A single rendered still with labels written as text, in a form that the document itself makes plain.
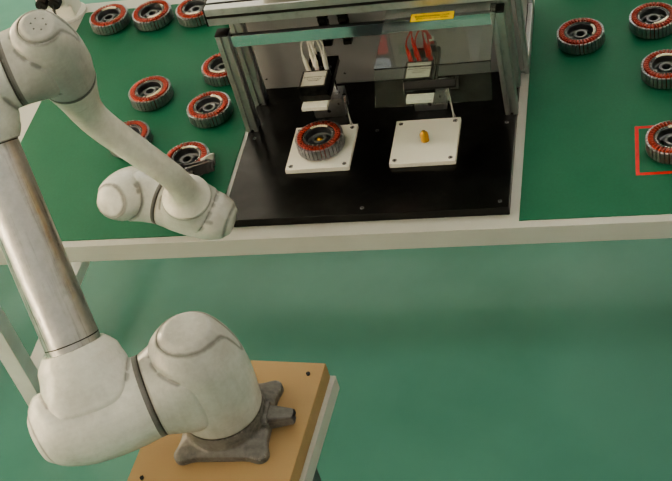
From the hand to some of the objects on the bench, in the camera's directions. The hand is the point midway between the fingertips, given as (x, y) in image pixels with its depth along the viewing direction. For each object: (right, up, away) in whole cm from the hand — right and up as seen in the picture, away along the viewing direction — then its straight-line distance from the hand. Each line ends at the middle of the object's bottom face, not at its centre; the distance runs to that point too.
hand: (187, 161), depth 298 cm
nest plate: (+32, +2, -8) cm, 33 cm away
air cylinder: (+34, +12, +2) cm, 37 cm away
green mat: (+110, +20, -10) cm, 112 cm away
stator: (0, -1, +1) cm, 2 cm away
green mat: (-14, +14, +23) cm, 31 cm away
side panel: (+82, +30, +10) cm, 88 cm away
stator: (+4, +12, +14) cm, 20 cm away
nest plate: (+56, +3, -14) cm, 57 cm away
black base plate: (+45, +2, -8) cm, 45 cm away
